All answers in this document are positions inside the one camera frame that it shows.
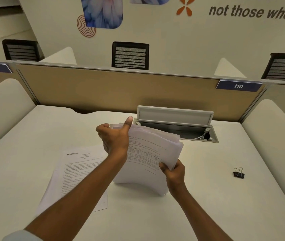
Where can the person's right hand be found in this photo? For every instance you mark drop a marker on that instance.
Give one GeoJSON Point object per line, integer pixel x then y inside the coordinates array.
{"type": "Point", "coordinates": [174, 176]}

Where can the person's left hand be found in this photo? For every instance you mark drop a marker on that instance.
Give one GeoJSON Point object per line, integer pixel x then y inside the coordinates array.
{"type": "Point", "coordinates": [114, 140]}

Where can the person's right thumb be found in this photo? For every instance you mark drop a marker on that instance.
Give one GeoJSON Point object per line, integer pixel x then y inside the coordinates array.
{"type": "Point", "coordinates": [164, 166]}

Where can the person's left thumb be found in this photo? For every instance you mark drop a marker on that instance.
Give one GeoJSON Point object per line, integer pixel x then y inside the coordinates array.
{"type": "Point", "coordinates": [128, 123]}

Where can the stack of printed papers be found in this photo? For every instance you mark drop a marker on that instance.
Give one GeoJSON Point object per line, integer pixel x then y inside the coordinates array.
{"type": "Point", "coordinates": [147, 158]}

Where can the person's right forearm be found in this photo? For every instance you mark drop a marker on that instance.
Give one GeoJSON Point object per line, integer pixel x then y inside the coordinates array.
{"type": "Point", "coordinates": [207, 213]}

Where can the person's left forearm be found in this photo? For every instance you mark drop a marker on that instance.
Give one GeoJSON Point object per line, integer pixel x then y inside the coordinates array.
{"type": "Point", "coordinates": [77, 195]}

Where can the beige desk partition panel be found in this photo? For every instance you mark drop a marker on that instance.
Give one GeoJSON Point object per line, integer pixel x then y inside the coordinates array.
{"type": "Point", "coordinates": [137, 94]}

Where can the printed paper sheet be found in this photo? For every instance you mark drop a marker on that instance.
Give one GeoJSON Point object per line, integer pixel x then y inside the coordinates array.
{"type": "Point", "coordinates": [82, 170]}

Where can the black mesh office chair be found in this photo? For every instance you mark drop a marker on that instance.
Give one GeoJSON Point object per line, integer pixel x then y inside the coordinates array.
{"type": "Point", "coordinates": [21, 50]}
{"type": "Point", "coordinates": [283, 67]}
{"type": "Point", "coordinates": [130, 56]}

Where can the black binder clip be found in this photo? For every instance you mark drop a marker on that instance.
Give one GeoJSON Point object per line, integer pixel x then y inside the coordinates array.
{"type": "Point", "coordinates": [239, 173]}

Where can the plain white paper sheet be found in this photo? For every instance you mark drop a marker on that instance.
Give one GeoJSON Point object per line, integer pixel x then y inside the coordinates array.
{"type": "Point", "coordinates": [47, 190]}

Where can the light blue sleeve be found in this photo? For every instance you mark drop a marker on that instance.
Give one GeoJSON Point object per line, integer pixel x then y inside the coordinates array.
{"type": "Point", "coordinates": [21, 235]}

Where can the blue flower wall poster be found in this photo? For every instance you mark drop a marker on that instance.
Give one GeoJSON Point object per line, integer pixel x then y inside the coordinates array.
{"type": "Point", "coordinates": [102, 11]}

